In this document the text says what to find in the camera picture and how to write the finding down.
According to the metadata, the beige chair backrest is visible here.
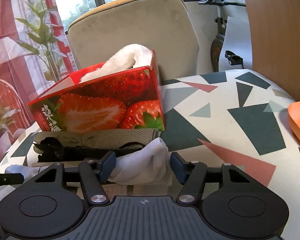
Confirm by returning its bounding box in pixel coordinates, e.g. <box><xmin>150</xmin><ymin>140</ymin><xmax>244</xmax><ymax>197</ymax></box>
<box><xmin>66</xmin><ymin>0</ymin><xmax>213</xmax><ymax>83</ymax></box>

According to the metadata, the red strawberry cardboard box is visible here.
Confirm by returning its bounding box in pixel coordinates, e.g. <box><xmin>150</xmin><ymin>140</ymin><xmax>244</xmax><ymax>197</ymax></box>
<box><xmin>28</xmin><ymin>52</ymin><xmax>165</xmax><ymax>133</ymax></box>

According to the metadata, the black exercise bike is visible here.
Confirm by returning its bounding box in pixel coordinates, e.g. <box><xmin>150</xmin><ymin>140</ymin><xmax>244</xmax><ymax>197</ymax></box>
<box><xmin>198</xmin><ymin>0</ymin><xmax>246</xmax><ymax>72</ymax></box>

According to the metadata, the white thin cloth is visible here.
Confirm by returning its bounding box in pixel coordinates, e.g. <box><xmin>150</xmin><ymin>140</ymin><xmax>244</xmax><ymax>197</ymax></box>
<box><xmin>108</xmin><ymin>138</ymin><xmax>172</xmax><ymax>186</ymax></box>

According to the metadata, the white fluffy plush cloth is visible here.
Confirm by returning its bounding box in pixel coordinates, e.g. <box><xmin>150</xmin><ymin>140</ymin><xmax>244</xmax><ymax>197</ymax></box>
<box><xmin>80</xmin><ymin>44</ymin><xmax>153</xmax><ymax>83</ymax></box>

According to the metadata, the red white printed curtain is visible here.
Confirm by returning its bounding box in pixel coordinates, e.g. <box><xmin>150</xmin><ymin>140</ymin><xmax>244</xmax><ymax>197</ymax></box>
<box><xmin>0</xmin><ymin>0</ymin><xmax>77</xmax><ymax>125</ymax></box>

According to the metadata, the olive knit fabric band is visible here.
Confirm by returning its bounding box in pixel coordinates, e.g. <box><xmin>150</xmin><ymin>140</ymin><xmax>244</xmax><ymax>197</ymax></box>
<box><xmin>34</xmin><ymin>128</ymin><xmax>161</xmax><ymax>150</ymax></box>

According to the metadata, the tall green bamboo plant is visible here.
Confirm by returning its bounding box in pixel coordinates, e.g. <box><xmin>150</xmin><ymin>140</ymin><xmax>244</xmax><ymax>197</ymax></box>
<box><xmin>15</xmin><ymin>0</ymin><xmax>66</xmax><ymax>82</ymax></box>

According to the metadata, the white board leaning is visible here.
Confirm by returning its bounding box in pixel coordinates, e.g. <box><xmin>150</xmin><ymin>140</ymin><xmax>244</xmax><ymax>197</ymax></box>
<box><xmin>218</xmin><ymin>16</ymin><xmax>253</xmax><ymax>71</ymax></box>

